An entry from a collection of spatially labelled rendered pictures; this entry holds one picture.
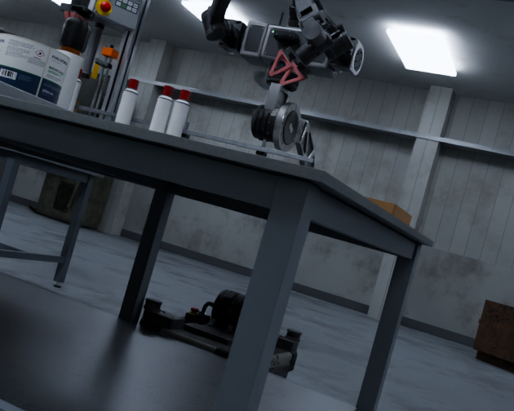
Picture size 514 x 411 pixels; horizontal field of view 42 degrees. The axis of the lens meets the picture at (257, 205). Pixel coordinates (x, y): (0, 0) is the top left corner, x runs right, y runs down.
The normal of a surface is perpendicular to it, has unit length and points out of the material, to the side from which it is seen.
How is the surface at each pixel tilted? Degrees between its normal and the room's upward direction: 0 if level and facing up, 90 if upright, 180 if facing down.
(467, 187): 90
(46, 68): 90
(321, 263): 90
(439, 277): 90
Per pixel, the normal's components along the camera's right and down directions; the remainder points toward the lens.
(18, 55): 0.07, -0.01
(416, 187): -0.38, -0.14
